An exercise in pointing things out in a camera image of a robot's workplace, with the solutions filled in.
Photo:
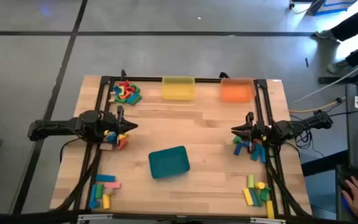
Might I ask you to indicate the teal plastic bin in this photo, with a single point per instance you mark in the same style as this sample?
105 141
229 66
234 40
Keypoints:
169 161

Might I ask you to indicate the yellow wooden block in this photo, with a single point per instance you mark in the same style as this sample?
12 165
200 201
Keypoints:
123 136

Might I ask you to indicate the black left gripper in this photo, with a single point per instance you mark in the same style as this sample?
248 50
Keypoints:
114 126

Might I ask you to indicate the black computer mouse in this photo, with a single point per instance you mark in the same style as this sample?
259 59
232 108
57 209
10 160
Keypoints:
343 186

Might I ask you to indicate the light green medium block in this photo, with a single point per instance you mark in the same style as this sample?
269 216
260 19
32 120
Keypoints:
251 181

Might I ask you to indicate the blue edged board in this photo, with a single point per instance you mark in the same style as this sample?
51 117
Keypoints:
319 12

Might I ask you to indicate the blue medium block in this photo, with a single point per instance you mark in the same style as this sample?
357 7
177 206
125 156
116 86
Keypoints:
245 144

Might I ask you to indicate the green cylinder block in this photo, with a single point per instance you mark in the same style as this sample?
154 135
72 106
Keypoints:
237 140

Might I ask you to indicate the green rectangular block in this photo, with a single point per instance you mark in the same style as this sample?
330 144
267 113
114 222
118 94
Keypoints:
137 101

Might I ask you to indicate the red wooden block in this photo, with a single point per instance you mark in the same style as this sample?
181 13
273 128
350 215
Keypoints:
130 90

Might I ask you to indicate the black aluminium frame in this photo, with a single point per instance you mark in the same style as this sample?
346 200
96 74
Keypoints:
207 80

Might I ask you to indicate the light green arch block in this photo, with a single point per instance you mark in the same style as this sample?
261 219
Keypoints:
122 91

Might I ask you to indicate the orange plastic bin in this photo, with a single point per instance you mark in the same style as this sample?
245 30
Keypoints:
237 91

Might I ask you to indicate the small natural wooden block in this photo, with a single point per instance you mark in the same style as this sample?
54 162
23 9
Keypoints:
112 98

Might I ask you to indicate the person's shoe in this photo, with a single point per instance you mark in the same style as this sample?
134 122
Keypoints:
325 34
337 66

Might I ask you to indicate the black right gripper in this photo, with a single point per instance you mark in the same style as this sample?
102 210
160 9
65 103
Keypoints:
259 129

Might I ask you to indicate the black desk foot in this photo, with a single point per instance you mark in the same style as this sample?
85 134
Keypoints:
337 80

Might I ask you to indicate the yellow plastic bin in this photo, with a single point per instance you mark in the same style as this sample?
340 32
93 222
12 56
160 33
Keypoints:
178 88

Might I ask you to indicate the silver metal bracket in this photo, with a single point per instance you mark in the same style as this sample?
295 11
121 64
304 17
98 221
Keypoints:
95 217
267 221

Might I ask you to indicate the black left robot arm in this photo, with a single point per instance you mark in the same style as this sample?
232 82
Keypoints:
57 127

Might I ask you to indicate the small blue block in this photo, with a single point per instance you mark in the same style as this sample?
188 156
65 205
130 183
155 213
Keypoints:
117 90

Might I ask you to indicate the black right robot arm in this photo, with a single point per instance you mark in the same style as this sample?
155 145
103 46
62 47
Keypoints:
303 126

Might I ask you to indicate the small orange block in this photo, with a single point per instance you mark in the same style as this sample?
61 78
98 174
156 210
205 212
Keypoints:
124 96

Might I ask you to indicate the black clamp knob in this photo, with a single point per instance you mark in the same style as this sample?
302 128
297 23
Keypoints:
123 74
224 75

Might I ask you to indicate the short yellow cylinder block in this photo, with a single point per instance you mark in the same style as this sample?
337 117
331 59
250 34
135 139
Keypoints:
260 185

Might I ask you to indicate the green long block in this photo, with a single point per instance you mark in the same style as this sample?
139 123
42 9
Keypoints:
258 200

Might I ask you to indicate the blue rectangular block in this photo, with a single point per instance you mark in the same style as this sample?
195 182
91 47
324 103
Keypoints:
131 97

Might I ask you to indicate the yellow long block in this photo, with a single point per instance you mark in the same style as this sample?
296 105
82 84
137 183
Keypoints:
248 197
270 210

